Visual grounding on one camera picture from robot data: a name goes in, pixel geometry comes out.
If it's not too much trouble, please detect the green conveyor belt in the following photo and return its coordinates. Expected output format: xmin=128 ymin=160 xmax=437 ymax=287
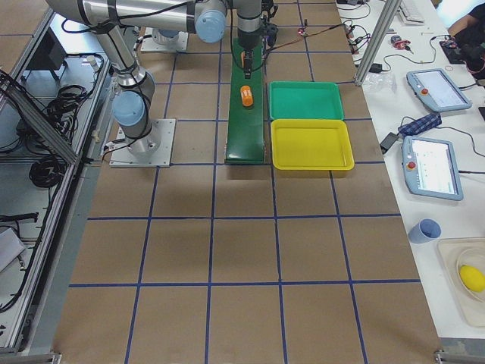
xmin=224 ymin=39 xmax=265 ymax=165

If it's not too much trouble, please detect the green plastic tray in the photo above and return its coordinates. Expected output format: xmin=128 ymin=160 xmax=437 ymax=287
xmin=268 ymin=81 xmax=344 ymax=120

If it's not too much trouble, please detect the yellow lemon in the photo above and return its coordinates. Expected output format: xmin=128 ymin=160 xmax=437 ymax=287
xmin=458 ymin=265 xmax=484 ymax=293

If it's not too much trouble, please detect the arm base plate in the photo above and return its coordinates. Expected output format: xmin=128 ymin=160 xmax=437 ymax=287
xmin=140 ymin=27 xmax=189 ymax=53
xmin=109 ymin=119 xmax=176 ymax=168

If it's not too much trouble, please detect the aluminium frame post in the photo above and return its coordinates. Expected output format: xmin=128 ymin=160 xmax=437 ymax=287
xmin=355 ymin=0 xmax=400 ymax=86

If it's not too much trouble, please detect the blue plastic cup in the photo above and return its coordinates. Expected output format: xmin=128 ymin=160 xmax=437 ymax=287
xmin=408 ymin=218 xmax=442 ymax=244

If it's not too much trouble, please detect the teach pendant near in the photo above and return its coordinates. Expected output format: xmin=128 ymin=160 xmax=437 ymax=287
xmin=402 ymin=136 xmax=464 ymax=201

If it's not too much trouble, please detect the red black power cable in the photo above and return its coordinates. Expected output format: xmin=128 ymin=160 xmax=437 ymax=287
xmin=264 ymin=20 xmax=353 ymax=52

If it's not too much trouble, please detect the orange cylinder labelled 4680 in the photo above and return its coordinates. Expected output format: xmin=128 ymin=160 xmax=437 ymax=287
xmin=239 ymin=85 xmax=254 ymax=108

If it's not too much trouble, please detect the teach pendant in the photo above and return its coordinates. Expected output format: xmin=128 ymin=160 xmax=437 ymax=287
xmin=402 ymin=136 xmax=464 ymax=201
xmin=406 ymin=68 xmax=472 ymax=113

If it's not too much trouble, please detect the clear plastic bin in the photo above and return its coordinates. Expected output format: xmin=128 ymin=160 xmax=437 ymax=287
xmin=436 ymin=237 xmax=484 ymax=328

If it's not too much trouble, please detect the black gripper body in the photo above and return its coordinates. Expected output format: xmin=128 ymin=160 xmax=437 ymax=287
xmin=238 ymin=22 xmax=278 ymax=52

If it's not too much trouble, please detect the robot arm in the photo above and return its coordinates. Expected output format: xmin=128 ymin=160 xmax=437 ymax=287
xmin=227 ymin=0 xmax=279 ymax=79
xmin=49 ymin=1 xmax=232 ymax=155

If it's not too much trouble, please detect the yellow plastic tray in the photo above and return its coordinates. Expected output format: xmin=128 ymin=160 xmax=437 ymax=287
xmin=271 ymin=119 xmax=355 ymax=171

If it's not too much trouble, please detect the blue plaid pouch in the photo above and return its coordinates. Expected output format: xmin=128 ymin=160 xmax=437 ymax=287
xmin=398 ymin=113 xmax=442 ymax=137

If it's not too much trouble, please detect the teach pendant far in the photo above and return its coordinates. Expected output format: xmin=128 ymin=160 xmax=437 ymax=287
xmin=406 ymin=68 xmax=472 ymax=113

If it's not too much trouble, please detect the black power adapter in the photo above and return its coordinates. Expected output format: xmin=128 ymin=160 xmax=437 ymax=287
xmin=380 ymin=132 xmax=399 ymax=155

